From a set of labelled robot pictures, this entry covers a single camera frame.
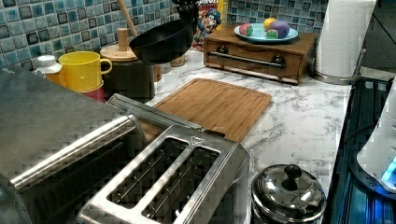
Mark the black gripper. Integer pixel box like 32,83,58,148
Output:
171,0,199,22

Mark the black bowl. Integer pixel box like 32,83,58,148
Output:
129,20,193,64

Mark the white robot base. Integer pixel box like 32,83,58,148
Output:
351,79,396,200

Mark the wooden cutting board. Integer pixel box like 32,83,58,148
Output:
154,78,272,142

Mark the yellow cereal box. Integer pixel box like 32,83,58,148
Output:
191,0,229,51

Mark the plastic jar of snacks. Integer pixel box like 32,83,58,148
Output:
170,54,186,67

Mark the frosted plastic cup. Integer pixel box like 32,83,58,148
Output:
159,63,172,74

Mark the wooden spoon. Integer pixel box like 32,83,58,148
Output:
117,0,137,37

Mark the brown ceramic utensil cup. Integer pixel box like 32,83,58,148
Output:
153,64,162,82

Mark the light blue plate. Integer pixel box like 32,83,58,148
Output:
233,23,299,43

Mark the yellow plush fruit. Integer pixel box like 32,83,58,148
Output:
263,17,276,31

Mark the black canister with wooden lid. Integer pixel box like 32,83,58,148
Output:
100,28,155,103

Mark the purple plush fruit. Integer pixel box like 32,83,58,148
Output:
269,21,290,38

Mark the wooden drawer box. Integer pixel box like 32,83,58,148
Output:
204,25,318,85

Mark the yellow mug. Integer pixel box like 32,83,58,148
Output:
58,51,113,92

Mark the red cup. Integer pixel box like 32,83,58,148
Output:
82,82,106,103

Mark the white-capped bottle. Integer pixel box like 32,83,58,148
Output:
36,55,65,86

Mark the paper towel roll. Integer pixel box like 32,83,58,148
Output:
312,0,376,85

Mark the stainless steel toaster oven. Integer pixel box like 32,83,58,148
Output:
0,65,226,224

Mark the steel pot lid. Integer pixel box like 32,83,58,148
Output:
251,164,327,224

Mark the black cable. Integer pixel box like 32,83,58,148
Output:
343,124,376,145

